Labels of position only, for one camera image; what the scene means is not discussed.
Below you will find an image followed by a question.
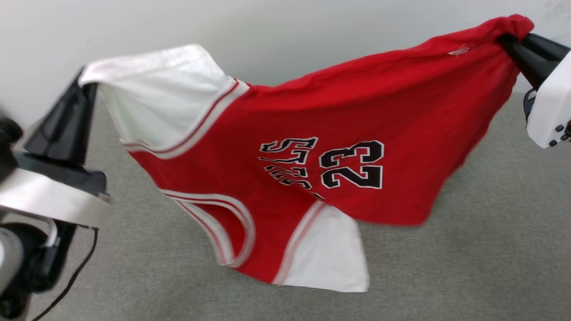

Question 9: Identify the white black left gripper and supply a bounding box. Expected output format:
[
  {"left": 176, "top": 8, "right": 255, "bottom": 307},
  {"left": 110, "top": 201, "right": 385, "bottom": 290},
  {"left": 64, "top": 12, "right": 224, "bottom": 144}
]
[{"left": 0, "top": 74, "right": 113, "bottom": 228}]

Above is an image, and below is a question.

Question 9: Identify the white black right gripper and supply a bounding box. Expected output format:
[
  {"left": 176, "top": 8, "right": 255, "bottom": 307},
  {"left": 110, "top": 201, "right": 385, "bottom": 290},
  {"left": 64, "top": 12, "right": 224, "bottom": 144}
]
[{"left": 497, "top": 33, "right": 571, "bottom": 148}]

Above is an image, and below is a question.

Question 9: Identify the red and white basketball jersey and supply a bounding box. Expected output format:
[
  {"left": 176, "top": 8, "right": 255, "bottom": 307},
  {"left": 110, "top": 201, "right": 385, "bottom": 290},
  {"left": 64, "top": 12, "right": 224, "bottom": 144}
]
[{"left": 78, "top": 13, "right": 535, "bottom": 293}]

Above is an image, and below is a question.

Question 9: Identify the grey fabric sofa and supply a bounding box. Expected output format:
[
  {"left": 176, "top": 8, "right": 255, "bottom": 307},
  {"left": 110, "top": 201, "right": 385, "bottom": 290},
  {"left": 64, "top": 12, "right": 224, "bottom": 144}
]
[{"left": 27, "top": 91, "right": 571, "bottom": 321}]

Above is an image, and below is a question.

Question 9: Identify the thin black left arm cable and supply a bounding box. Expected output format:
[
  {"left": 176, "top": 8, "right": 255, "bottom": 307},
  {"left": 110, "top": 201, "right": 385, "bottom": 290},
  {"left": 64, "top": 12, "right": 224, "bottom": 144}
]
[{"left": 29, "top": 227, "right": 99, "bottom": 321}]

